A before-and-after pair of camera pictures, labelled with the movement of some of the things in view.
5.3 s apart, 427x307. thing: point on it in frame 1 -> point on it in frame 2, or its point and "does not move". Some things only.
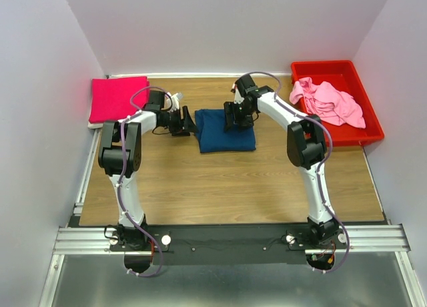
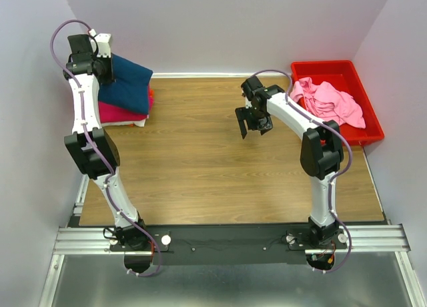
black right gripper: [229, 109] -> [263, 126]
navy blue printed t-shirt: [213, 137] -> [129, 89]
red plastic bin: [343, 75] does not move
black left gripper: [185, 124] -> [109, 77]
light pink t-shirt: [326, 102] does not move
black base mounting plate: [231, 245] does not move
